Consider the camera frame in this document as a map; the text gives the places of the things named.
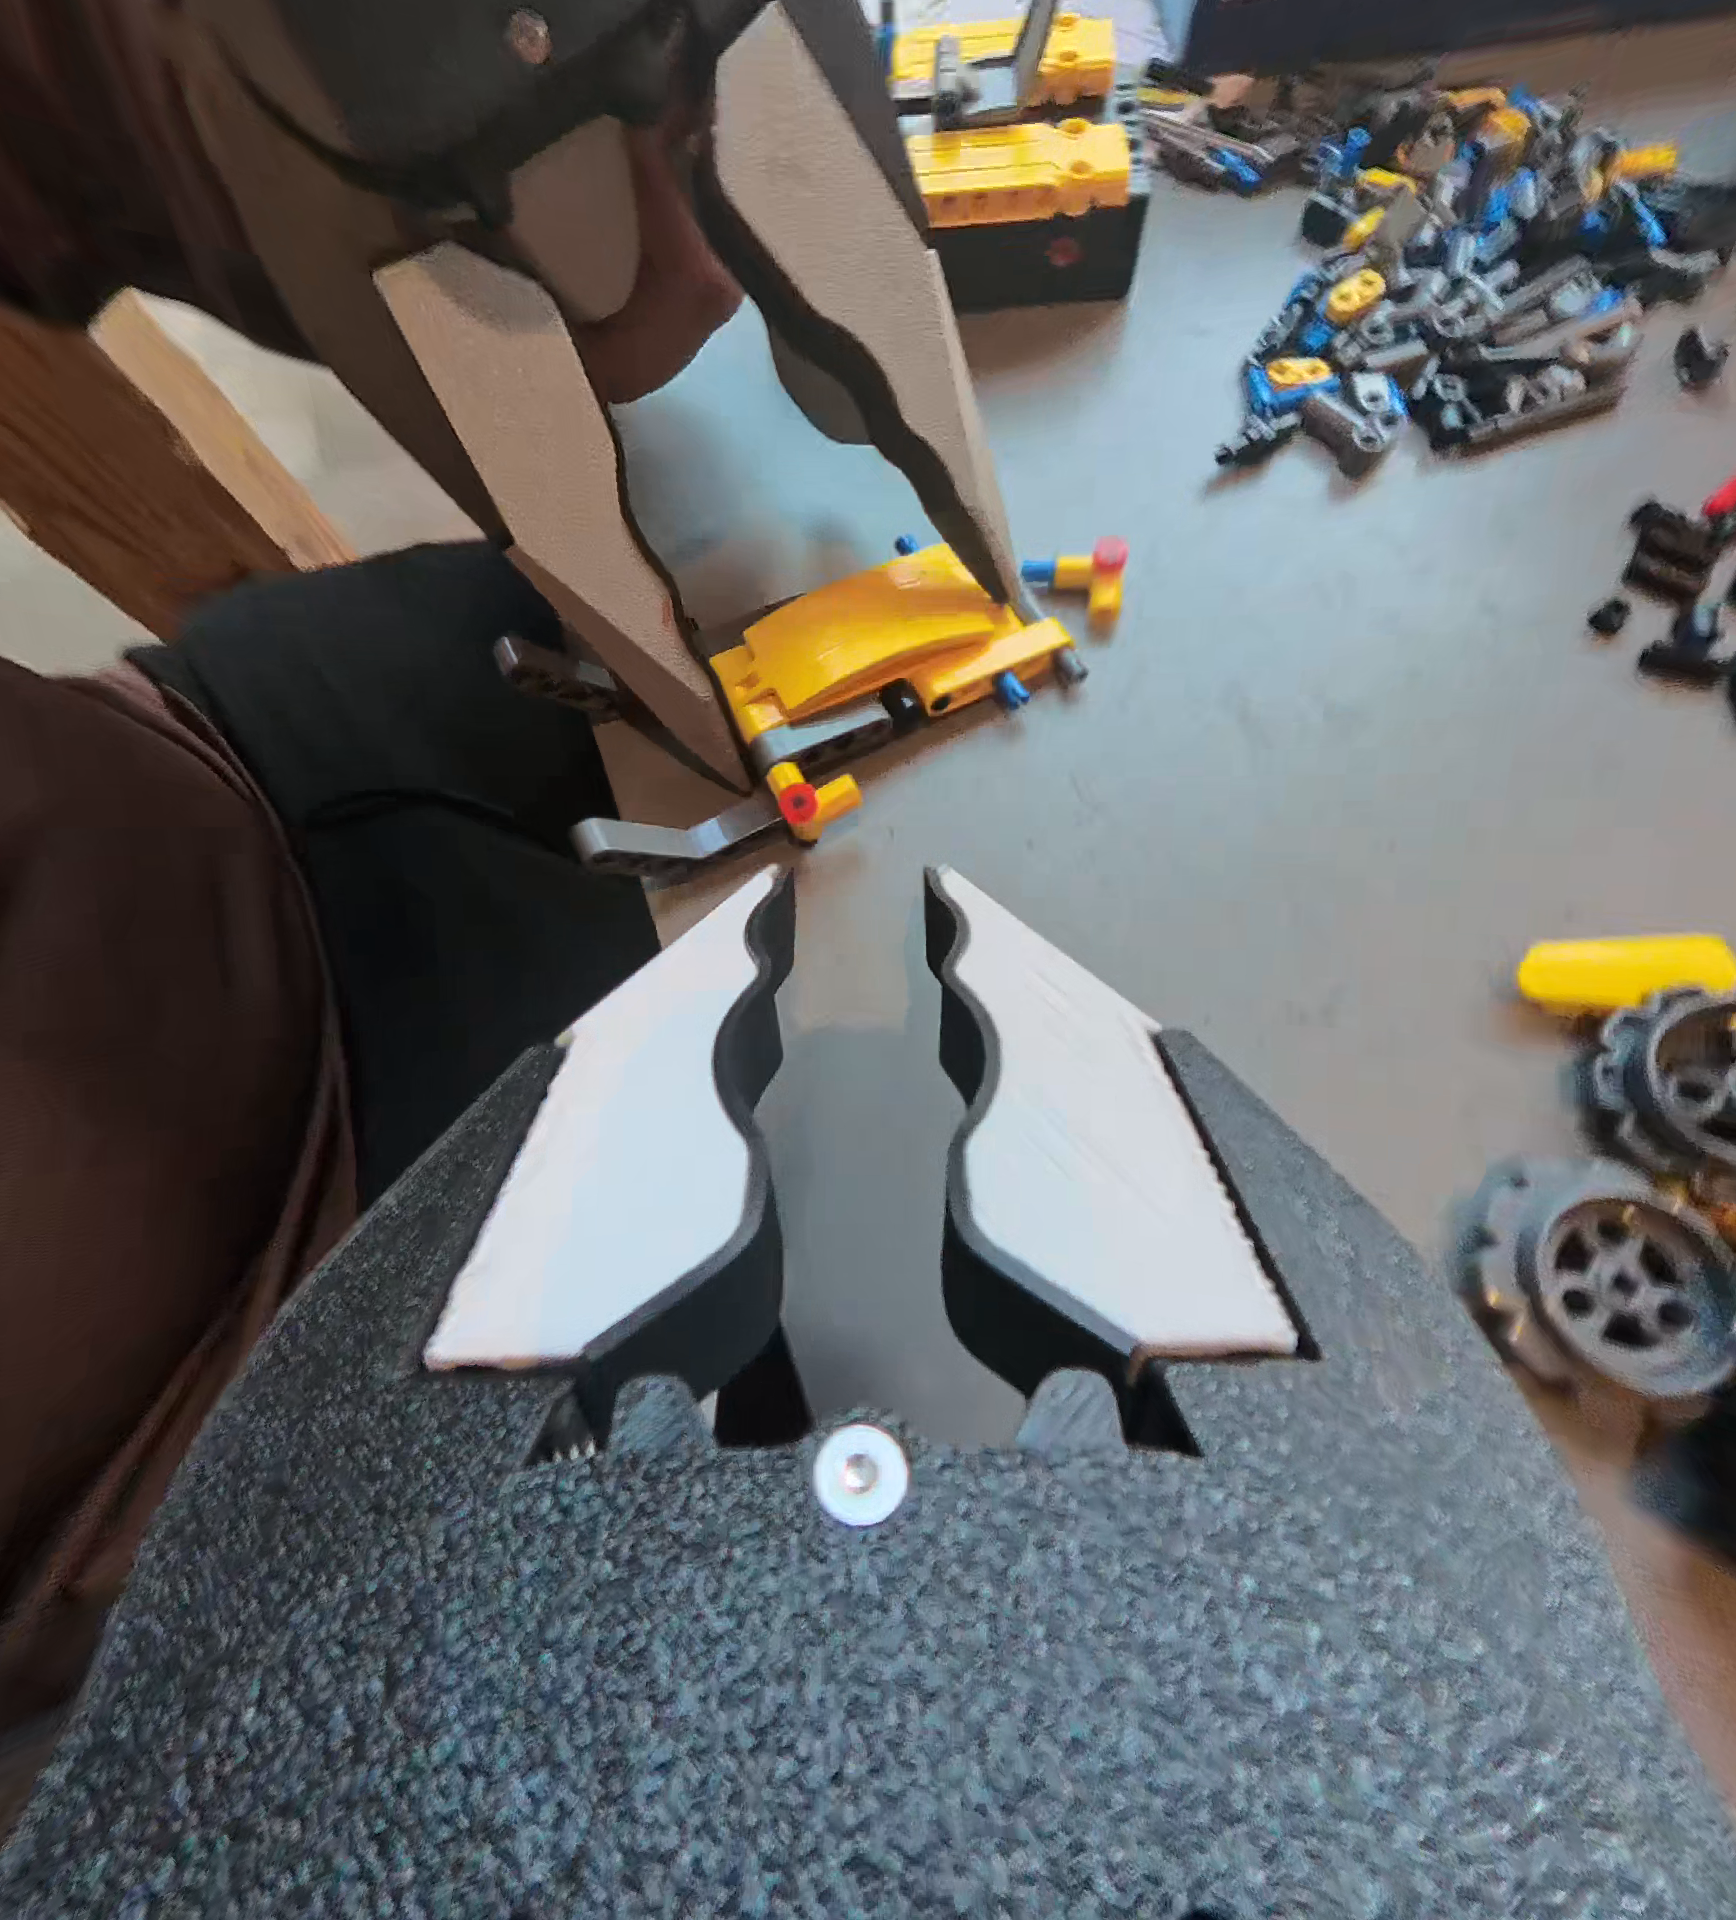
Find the yellow connector with blue pin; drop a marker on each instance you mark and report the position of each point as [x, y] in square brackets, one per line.
[1064, 570]

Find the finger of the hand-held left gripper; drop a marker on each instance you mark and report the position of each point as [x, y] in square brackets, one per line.
[839, 241]
[538, 421]

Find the yellow and grey brick assembly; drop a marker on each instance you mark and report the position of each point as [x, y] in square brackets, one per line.
[869, 630]

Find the yellow curved panel piece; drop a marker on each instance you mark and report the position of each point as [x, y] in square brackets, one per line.
[1624, 973]

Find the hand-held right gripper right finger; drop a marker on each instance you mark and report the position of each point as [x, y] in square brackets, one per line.
[1125, 1200]

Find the black angled connector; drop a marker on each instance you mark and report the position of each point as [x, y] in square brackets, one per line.
[1700, 354]

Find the large grey wheel hub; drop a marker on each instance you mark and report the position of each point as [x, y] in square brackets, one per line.
[1724, 1087]

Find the grey desk with wooden edge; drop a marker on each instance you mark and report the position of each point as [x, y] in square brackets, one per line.
[1319, 841]

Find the pile of blue grey connectors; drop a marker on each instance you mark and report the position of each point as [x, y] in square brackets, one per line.
[1439, 271]

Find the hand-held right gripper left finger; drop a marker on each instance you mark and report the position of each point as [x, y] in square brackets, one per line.
[599, 1200]

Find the black and yellow brick block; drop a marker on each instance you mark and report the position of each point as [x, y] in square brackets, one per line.
[1019, 181]

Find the small grey wheel hub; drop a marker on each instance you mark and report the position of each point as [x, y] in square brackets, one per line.
[1613, 1284]

